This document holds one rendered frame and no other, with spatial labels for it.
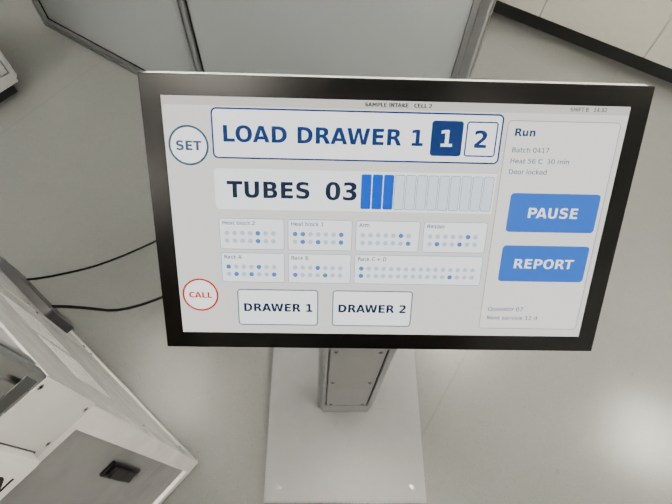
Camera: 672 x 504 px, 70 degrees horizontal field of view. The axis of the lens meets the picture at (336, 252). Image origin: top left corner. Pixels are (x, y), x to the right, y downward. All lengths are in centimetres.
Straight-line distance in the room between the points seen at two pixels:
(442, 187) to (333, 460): 109
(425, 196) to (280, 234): 16
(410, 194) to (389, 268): 9
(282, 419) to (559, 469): 83
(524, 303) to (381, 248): 19
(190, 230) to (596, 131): 44
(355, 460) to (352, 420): 11
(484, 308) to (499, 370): 110
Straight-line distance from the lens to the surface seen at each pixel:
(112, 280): 185
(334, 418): 152
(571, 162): 58
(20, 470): 79
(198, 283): 58
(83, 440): 91
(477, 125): 53
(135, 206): 199
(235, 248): 55
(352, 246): 54
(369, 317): 58
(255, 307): 58
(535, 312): 63
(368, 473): 151
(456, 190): 54
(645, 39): 269
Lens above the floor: 153
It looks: 60 degrees down
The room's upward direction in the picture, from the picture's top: 4 degrees clockwise
